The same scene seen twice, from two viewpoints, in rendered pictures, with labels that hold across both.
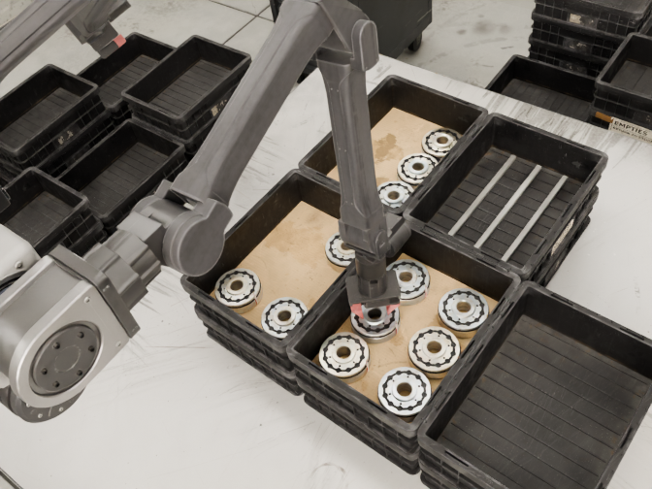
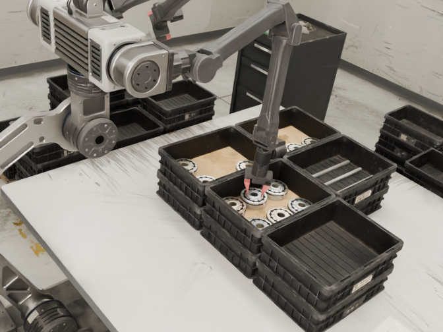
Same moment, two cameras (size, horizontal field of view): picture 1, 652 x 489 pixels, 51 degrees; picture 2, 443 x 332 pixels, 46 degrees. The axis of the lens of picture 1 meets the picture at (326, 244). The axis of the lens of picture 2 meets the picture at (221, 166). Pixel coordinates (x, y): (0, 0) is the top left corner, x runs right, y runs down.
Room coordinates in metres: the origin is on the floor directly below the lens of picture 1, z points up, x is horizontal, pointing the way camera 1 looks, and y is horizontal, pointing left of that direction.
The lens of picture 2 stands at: (-0.84, 0.09, 2.03)
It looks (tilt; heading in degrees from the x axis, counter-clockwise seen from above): 33 degrees down; 359
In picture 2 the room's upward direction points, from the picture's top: 8 degrees clockwise
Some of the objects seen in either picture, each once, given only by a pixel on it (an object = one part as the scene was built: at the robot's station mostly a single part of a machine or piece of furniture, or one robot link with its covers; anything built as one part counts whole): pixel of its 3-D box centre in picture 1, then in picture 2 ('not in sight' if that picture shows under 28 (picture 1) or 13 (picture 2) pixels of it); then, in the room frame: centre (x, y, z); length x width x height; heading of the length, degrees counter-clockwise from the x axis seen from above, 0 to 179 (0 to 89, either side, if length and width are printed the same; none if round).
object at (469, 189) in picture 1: (504, 204); (337, 174); (0.99, -0.42, 0.87); 0.40 x 0.30 x 0.11; 133
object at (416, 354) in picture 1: (434, 348); (280, 216); (0.67, -0.17, 0.86); 0.10 x 0.10 x 0.01
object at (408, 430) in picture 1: (405, 316); (270, 193); (0.72, -0.13, 0.92); 0.40 x 0.30 x 0.02; 133
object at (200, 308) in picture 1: (293, 265); (217, 165); (0.94, 0.08, 0.87); 0.40 x 0.30 x 0.11; 133
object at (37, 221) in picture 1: (43, 265); (59, 161); (1.53, 0.94, 0.37); 0.40 x 0.30 x 0.45; 135
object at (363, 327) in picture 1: (374, 314); (254, 195); (0.77, -0.07, 0.86); 0.10 x 0.10 x 0.01
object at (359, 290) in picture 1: (372, 279); (260, 168); (0.77, -0.07, 0.98); 0.10 x 0.07 x 0.07; 88
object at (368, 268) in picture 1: (372, 258); (264, 154); (0.78, -0.08, 1.04); 0.07 x 0.06 x 0.07; 135
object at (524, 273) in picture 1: (505, 188); (339, 163); (0.99, -0.42, 0.92); 0.40 x 0.30 x 0.02; 133
